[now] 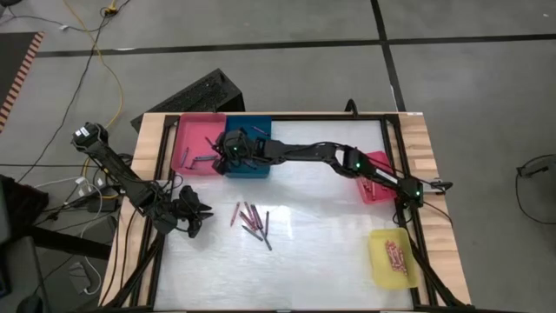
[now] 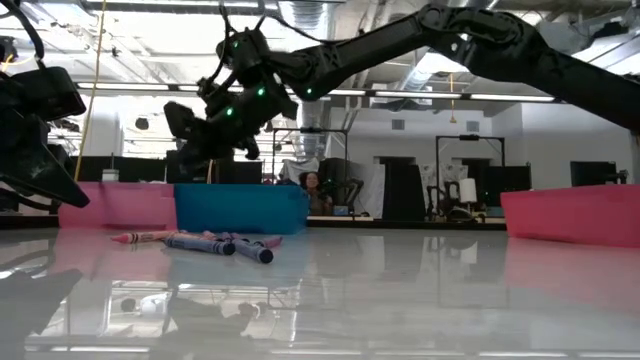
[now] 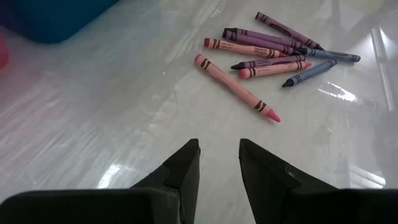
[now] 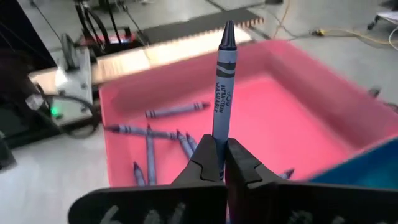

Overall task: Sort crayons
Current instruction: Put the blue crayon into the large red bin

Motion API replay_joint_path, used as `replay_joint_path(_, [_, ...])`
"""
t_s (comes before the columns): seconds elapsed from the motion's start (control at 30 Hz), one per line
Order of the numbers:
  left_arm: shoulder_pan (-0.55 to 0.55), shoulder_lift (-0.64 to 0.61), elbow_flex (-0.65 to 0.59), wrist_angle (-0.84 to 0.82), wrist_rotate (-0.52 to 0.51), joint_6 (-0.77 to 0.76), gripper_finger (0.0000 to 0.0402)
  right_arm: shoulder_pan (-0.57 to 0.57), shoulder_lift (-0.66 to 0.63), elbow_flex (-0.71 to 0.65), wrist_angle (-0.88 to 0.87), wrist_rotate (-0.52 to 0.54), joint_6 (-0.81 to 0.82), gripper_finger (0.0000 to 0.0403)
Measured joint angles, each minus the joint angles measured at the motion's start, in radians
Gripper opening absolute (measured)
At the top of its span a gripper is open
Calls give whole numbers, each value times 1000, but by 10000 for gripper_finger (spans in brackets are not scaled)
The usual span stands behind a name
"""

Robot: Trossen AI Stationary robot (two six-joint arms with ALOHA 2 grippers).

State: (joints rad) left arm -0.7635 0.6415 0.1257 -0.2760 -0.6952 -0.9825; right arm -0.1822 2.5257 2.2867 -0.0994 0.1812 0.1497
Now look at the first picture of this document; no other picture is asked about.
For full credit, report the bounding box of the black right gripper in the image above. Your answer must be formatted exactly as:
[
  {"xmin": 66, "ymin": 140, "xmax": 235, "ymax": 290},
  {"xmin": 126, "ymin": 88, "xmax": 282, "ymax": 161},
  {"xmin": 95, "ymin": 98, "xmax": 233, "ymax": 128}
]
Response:
[{"xmin": 211, "ymin": 128, "xmax": 268, "ymax": 176}]

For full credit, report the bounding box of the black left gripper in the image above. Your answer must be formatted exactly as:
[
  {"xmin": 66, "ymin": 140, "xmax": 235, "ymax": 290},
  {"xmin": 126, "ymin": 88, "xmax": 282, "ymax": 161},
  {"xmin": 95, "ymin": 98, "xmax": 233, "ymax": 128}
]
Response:
[{"xmin": 171, "ymin": 185, "xmax": 215, "ymax": 239}]

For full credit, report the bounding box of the large pink plastic bin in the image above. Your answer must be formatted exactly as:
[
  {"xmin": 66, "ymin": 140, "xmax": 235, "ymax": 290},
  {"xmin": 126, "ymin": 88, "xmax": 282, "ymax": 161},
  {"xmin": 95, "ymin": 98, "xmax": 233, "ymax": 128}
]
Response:
[{"xmin": 169, "ymin": 111, "xmax": 228, "ymax": 176}]

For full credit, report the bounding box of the blue plastic bin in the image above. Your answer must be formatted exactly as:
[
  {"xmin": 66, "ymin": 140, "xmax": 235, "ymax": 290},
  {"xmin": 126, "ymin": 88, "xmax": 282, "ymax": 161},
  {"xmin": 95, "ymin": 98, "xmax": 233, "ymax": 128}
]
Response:
[{"xmin": 223, "ymin": 114, "xmax": 273, "ymax": 179}]

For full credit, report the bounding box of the black floor beam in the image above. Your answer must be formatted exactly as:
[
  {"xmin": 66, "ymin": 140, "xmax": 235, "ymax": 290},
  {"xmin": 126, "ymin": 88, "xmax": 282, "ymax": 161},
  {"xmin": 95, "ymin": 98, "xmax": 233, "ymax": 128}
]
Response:
[{"xmin": 30, "ymin": 225, "xmax": 112, "ymax": 261}]

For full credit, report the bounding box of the grey power adapter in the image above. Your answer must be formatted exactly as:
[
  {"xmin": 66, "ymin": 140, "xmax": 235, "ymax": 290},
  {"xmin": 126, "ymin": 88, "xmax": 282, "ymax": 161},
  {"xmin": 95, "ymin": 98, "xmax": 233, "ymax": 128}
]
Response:
[{"xmin": 68, "ymin": 262, "xmax": 95, "ymax": 293}]

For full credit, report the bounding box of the small red plastic bin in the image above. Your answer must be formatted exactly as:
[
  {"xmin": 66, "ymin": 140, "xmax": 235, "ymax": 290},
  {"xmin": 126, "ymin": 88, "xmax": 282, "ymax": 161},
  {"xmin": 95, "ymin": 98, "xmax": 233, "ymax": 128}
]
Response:
[{"xmin": 355, "ymin": 150, "xmax": 399, "ymax": 205}]

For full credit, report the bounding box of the yellow plastic bin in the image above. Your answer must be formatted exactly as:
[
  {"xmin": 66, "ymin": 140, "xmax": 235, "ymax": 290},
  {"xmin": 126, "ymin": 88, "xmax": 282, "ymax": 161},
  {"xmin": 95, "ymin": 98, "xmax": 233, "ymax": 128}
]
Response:
[{"xmin": 367, "ymin": 226, "xmax": 419, "ymax": 290}]

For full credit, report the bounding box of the dark fabric bundle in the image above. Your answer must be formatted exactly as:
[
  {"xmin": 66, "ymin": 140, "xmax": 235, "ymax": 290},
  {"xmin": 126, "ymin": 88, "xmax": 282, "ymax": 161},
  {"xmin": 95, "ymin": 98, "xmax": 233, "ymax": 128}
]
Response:
[{"xmin": 0, "ymin": 173, "xmax": 49, "ymax": 230}]

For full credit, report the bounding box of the black mat orange striped edge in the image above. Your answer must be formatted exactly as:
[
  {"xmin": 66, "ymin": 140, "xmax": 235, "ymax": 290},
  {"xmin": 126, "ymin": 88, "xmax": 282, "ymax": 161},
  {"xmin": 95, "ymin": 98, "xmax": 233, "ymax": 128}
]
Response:
[{"xmin": 0, "ymin": 30, "xmax": 46, "ymax": 134}]

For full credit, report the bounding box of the grey floor device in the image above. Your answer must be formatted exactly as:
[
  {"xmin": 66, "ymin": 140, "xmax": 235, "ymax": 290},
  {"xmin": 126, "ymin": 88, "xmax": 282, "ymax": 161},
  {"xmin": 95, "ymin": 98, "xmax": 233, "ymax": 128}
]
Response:
[{"xmin": 517, "ymin": 155, "xmax": 556, "ymax": 178}]

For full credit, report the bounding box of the yellow floor cable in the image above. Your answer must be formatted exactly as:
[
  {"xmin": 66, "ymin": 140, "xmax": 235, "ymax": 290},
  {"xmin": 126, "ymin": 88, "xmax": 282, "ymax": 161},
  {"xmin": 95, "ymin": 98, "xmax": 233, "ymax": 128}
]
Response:
[{"xmin": 63, "ymin": 0, "xmax": 125, "ymax": 175}]

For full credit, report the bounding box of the black metal table frame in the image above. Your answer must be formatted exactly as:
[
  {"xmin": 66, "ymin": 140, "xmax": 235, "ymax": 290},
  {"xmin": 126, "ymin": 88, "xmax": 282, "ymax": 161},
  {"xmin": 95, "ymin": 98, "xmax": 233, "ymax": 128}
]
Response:
[{"xmin": 103, "ymin": 111, "xmax": 470, "ymax": 313}]

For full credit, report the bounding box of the long black floor cable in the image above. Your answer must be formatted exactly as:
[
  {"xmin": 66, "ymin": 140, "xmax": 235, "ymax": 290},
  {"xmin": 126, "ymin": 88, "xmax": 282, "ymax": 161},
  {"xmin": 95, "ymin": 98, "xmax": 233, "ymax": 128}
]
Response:
[{"xmin": 15, "ymin": 0, "xmax": 134, "ymax": 183}]

